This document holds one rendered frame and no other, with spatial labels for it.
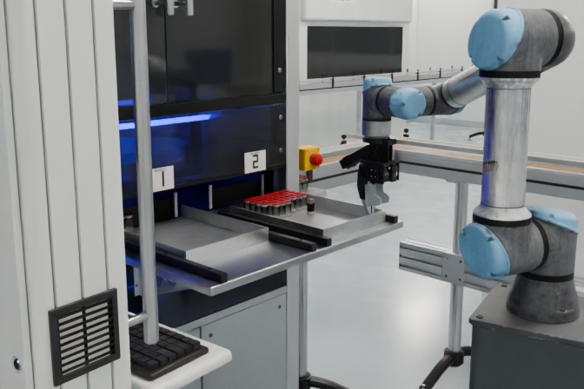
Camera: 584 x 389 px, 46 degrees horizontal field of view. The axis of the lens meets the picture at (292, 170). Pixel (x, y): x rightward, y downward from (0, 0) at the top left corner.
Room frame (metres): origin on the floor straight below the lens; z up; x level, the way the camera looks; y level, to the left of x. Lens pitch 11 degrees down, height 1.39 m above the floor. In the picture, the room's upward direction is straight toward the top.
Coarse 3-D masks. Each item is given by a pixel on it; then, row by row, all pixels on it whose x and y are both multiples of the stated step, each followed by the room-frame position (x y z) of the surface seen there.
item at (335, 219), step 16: (240, 208) 1.85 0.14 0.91; (320, 208) 1.97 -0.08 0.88; (336, 208) 1.94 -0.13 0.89; (352, 208) 1.91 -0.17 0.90; (288, 224) 1.72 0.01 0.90; (304, 224) 1.69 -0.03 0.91; (320, 224) 1.80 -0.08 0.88; (336, 224) 1.80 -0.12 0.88; (352, 224) 1.73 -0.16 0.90; (368, 224) 1.78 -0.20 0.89
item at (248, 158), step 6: (264, 150) 2.02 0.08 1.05; (246, 156) 1.96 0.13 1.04; (252, 156) 1.98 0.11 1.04; (258, 156) 2.00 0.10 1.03; (264, 156) 2.02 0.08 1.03; (246, 162) 1.96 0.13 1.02; (252, 162) 1.98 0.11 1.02; (258, 162) 2.00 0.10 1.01; (264, 162) 2.02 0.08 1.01; (246, 168) 1.96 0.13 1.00; (252, 168) 1.98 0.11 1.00; (258, 168) 2.00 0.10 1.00; (264, 168) 2.02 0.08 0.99
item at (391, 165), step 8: (376, 144) 1.77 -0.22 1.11; (384, 144) 1.75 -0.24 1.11; (392, 144) 1.75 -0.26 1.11; (376, 152) 1.77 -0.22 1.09; (384, 152) 1.75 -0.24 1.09; (392, 152) 1.75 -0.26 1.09; (368, 160) 1.78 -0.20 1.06; (376, 160) 1.77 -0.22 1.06; (384, 160) 1.75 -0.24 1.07; (392, 160) 1.79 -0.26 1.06; (360, 168) 1.78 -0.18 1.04; (368, 168) 1.77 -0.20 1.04; (376, 168) 1.74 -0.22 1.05; (384, 168) 1.75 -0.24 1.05; (392, 168) 1.76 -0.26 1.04; (368, 176) 1.77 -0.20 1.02; (376, 176) 1.74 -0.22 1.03; (384, 176) 1.74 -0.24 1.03; (392, 176) 1.76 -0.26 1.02
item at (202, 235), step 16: (192, 208) 1.85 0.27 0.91; (160, 224) 1.80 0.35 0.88; (176, 224) 1.80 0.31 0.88; (192, 224) 1.80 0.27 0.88; (208, 224) 1.80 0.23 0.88; (224, 224) 1.76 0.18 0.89; (240, 224) 1.72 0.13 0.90; (256, 224) 1.69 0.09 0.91; (160, 240) 1.66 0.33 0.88; (176, 240) 1.66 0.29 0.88; (192, 240) 1.66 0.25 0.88; (208, 240) 1.66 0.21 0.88; (224, 240) 1.55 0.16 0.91; (240, 240) 1.59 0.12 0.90; (256, 240) 1.63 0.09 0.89; (192, 256) 1.48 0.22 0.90; (208, 256) 1.52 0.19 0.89
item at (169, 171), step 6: (156, 168) 1.73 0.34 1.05; (162, 168) 1.74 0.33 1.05; (168, 168) 1.76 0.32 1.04; (156, 174) 1.73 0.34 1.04; (168, 174) 1.76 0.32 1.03; (156, 180) 1.73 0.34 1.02; (162, 180) 1.74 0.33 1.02; (168, 180) 1.76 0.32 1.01; (156, 186) 1.73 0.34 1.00; (162, 186) 1.74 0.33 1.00; (168, 186) 1.76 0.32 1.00
